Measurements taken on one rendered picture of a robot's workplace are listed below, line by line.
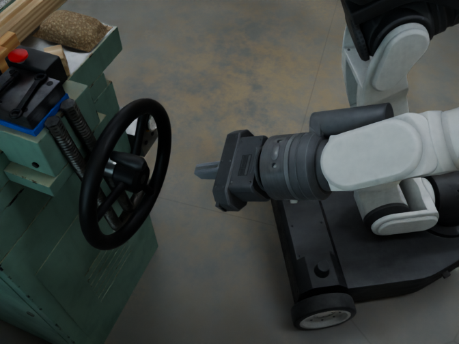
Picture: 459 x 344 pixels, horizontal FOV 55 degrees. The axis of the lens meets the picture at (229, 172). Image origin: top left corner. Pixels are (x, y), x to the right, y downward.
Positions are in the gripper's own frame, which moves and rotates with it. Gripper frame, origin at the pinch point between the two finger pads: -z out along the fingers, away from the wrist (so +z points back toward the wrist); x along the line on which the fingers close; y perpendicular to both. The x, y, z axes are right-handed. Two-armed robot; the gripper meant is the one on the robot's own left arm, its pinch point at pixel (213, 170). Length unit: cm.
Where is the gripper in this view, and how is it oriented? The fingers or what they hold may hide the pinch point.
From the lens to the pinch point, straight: 66.5
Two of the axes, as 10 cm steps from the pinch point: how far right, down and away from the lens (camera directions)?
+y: -5.5, -4.3, -7.1
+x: 2.3, -9.0, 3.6
